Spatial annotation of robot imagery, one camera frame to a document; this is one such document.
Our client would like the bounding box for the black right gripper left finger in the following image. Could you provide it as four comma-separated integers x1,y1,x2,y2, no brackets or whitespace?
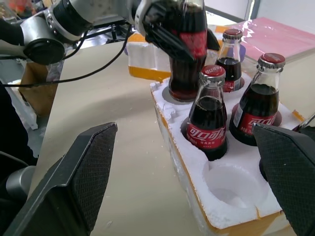
4,121,119,236

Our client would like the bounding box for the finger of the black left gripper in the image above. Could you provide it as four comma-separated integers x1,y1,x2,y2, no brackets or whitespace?
144,23,195,62
206,27,221,52

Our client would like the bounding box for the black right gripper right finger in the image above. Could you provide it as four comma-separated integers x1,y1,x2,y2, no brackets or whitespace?
252,122,315,236

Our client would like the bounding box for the glass cola bottle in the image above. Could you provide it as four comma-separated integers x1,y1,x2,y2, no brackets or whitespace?
229,52,286,147
168,0,210,102
216,29,245,93
185,65,228,162

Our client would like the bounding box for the white foam box yellow tape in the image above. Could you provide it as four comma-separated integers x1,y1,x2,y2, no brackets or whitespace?
126,24,224,82

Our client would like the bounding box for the white foam crate yellow tape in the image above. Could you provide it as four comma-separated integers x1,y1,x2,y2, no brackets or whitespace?
150,73,306,236

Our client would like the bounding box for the brown cardboard box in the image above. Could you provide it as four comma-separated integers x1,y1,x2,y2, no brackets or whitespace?
18,61,60,118

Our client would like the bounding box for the silver and black robot body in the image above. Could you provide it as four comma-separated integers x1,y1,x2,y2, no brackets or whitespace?
0,83,38,236

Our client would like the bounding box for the pink sheet stack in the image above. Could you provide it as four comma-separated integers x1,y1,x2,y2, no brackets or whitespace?
230,16,315,62

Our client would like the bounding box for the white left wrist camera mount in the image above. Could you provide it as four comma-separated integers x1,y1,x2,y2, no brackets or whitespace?
134,0,158,38

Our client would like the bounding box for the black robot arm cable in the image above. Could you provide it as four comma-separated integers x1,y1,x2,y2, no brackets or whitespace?
0,23,133,88

